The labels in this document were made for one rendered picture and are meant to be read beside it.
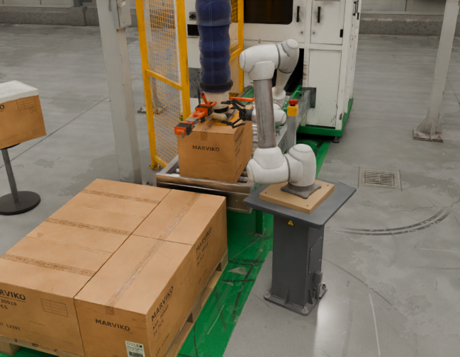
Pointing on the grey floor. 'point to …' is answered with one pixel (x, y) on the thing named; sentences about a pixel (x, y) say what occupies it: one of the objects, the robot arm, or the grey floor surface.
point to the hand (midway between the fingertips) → (222, 112)
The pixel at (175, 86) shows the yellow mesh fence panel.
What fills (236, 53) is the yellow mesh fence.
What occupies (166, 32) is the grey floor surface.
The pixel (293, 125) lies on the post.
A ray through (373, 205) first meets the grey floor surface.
